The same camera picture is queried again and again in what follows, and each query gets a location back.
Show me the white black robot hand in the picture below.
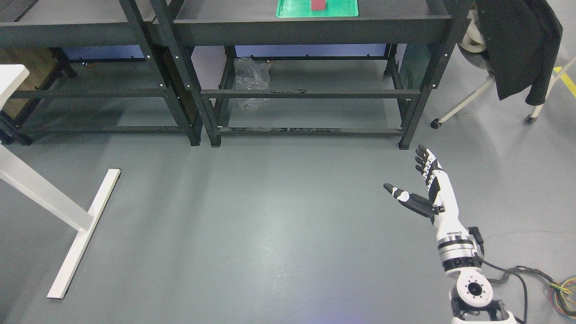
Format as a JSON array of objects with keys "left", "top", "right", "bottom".
[{"left": 383, "top": 144, "right": 469, "bottom": 240}]

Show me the pink foam block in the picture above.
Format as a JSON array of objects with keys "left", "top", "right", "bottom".
[{"left": 310, "top": 0, "right": 327, "bottom": 12}]

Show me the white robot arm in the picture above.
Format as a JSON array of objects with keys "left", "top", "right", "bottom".
[{"left": 438, "top": 226, "right": 517, "bottom": 324}]

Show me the green plastic tray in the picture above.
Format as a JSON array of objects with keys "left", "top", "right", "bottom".
[{"left": 276, "top": 0, "right": 359, "bottom": 18}]

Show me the black metal shelf right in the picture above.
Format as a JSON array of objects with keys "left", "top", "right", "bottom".
[{"left": 151, "top": 0, "right": 473, "bottom": 150}]

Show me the black metal shelf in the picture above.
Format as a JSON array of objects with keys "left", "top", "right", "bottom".
[
  {"left": 1, "top": 0, "right": 202, "bottom": 146},
  {"left": 151, "top": 0, "right": 473, "bottom": 150}
]

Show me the black metal shelf left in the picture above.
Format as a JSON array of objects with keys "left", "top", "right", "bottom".
[{"left": 1, "top": 0, "right": 202, "bottom": 146}]

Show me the black jacket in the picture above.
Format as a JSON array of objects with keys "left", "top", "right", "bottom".
[{"left": 475, "top": 0, "right": 563, "bottom": 105}]

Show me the clear plastic bag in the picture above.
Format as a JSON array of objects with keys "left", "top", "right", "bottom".
[{"left": 234, "top": 58, "right": 272, "bottom": 113}]

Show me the white table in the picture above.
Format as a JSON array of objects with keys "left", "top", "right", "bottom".
[{"left": 0, "top": 64, "right": 121, "bottom": 299}]

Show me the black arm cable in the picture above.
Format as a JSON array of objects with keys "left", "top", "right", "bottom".
[{"left": 481, "top": 259, "right": 563, "bottom": 324}]

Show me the coloured cable coil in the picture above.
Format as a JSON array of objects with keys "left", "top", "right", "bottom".
[{"left": 548, "top": 275, "right": 576, "bottom": 319}]

